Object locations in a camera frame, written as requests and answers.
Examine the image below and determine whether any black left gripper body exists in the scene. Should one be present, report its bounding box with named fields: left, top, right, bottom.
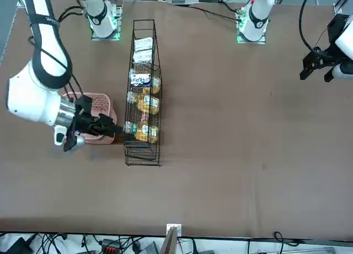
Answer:
left=317, top=44, right=344, bottom=69

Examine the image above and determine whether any white socket plate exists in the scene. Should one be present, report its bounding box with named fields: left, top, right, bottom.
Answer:
left=166, top=223, right=183, bottom=237

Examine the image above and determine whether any black power adapter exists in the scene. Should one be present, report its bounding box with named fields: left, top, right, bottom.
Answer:
left=4, top=236, right=33, bottom=254

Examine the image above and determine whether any aluminium frame corner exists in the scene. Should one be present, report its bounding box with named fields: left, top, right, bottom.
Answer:
left=333, top=0, right=353, bottom=13

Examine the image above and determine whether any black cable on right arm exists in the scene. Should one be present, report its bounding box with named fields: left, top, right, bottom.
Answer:
left=23, top=0, right=87, bottom=102

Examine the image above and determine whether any black wire shelf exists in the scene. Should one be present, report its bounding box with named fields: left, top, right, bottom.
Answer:
left=123, top=19, right=163, bottom=167

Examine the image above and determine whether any blue white snack packet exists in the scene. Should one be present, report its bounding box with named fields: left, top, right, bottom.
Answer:
left=130, top=73, right=152, bottom=87

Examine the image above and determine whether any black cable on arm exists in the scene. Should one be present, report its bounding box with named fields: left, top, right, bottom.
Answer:
left=23, top=0, right=87, bottom=102
left=298, top=0, right=322, bottom=52

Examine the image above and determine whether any black cable across table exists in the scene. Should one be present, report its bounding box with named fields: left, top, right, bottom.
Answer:
left=188, top=4, right=241, bottom=23

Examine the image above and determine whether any white tissue packet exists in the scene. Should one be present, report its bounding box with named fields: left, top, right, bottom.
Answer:
left=134, top=36, right=154, bottom=52
left=133, top=50, right=153, bottom=64

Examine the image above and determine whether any aluminium rail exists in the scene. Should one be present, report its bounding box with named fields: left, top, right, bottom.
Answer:
left=255, top=246, right=336, bottom=254

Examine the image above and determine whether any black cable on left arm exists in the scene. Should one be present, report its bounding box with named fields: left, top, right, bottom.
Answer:
left=298, top=0, right=322, bottom=52

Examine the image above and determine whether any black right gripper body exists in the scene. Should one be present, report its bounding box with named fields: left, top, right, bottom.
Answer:
left=72, top=113, right=102, bottom=136

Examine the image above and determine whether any brown wooden board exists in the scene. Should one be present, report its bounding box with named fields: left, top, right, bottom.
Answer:
left=161, top=226, right=179, bottom=254

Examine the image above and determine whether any pink plastic basket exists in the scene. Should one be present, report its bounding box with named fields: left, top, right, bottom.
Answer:
left=56, top=91, right=118, bottom=146

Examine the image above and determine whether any black red power strip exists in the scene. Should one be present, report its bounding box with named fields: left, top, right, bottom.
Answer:
left=99, top=239, right=122, bottom=254

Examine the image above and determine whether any grey flat device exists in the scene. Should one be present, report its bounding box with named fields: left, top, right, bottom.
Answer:
left=143, top=241, right=161, bottom=254

